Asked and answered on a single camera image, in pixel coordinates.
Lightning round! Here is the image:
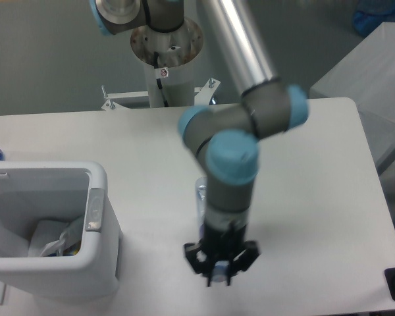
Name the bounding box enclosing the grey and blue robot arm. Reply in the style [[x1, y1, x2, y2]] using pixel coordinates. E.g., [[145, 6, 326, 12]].
[[90, 1, 309, 283]]

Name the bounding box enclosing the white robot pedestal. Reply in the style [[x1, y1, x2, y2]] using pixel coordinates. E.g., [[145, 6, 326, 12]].
[[130, 18, 203, 108]]

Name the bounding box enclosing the blue plastic bag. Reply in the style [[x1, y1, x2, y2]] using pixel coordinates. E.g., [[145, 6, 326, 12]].
[[352, 1, 395, 37]]

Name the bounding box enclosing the white mounting bracket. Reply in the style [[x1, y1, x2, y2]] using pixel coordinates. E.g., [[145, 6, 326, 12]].
[[194, 78, 221, 105], [101, 85, 150, 111]]

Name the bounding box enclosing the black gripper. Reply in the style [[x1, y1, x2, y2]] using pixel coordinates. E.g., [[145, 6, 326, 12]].
[[183, 221, 260, 287]]

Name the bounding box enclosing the black pedestal cable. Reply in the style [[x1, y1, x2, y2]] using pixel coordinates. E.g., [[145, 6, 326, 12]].
[[153, 51, 169, 108]]

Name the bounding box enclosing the grey covered box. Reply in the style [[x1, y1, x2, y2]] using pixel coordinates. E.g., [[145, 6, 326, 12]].
[[309, 22, 395, 173]]

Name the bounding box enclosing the white mounting bracket left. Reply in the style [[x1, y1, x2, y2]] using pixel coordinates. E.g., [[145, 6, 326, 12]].
[[101, 85, 150, 111]]

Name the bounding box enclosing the white trash can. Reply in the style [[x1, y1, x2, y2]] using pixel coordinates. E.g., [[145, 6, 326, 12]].
[[0, 161, 122, 298]]

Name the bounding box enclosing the clear plastic bag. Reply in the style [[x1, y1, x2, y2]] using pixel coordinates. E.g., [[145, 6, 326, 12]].
[[28, 217, 84, 257]]

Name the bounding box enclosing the crushed clear plastic bottle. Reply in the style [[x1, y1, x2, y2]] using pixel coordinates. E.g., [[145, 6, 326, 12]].
[[195, 177, 228, 283]]

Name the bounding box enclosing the white mounting bracket right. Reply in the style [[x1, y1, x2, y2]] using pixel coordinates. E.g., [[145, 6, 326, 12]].
[[194, 78, 221, 105]]

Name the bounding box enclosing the blue yellow snack wrapper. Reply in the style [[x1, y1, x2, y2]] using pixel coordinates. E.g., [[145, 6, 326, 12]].
[[63, 241, 82, 256]]

